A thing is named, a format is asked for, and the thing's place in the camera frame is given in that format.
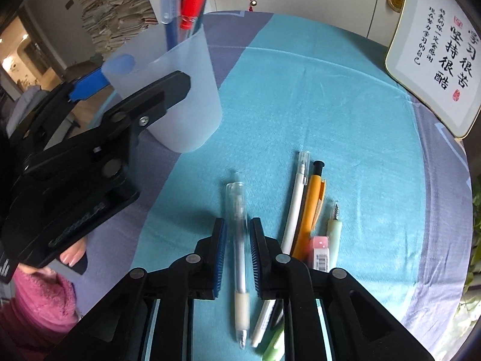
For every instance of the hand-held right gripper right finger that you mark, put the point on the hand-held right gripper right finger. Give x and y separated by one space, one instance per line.
257 259

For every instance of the dark wall switch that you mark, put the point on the dark wall switch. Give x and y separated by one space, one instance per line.
68 4

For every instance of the person's left hand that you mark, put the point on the person's left hand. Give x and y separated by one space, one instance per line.
71 255

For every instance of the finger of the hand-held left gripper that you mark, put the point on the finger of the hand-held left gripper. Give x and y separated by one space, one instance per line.
161 90
88 84

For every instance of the green highlighter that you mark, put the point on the green highlighter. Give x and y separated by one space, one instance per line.
273 346

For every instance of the tall pile of books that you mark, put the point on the tall pile of books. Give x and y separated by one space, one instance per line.
112 11

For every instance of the person's left forearm pink sleeve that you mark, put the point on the person's left forearm pink sleeve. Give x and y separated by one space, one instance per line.
37 308

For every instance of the orange mechanical pencil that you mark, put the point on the orange mechanical pencil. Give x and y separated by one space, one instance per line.
312 210

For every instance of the framed calligraphy board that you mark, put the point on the framed calligraphy board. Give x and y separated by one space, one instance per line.
439 52

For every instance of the wooden door frame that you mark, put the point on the wooden door frame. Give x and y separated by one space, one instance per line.
28 18

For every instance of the blue and grey tablecloth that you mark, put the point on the blue and grey tablecloth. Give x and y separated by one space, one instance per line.
319 101

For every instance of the blue pen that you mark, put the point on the blue pen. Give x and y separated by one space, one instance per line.
171 7

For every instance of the pink eraser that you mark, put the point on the pink eraser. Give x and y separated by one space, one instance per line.
319 254

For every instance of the red pen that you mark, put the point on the red pen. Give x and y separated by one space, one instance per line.
193 3

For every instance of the green potted plant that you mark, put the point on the green potted plant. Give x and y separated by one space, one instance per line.
474 270

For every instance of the translucent plastic cup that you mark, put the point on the translucent plastic cup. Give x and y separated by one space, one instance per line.
188 101

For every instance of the clear gel pen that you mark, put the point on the clear gel pen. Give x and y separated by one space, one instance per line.
238 233

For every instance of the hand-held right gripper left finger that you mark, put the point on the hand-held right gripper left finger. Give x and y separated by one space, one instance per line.
220 259

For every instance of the white pen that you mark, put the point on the white pen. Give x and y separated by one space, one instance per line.
298 195

